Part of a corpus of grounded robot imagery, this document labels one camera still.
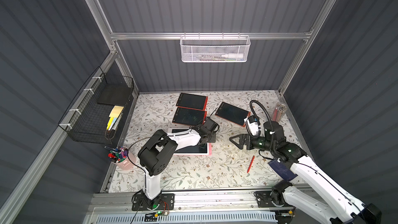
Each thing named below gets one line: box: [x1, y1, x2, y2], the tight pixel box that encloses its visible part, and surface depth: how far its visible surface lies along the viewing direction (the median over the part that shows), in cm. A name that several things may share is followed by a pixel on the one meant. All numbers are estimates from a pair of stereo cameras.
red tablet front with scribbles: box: [172, 106, 207, 126], surface depth 110 cm
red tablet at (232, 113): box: [214, 101, 251, 128], surface depth 111 cm
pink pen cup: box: [104, 145, 137, 171], surface depth 78 cm
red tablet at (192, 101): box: [175, 92, 209, 111], surface depth 118 cm
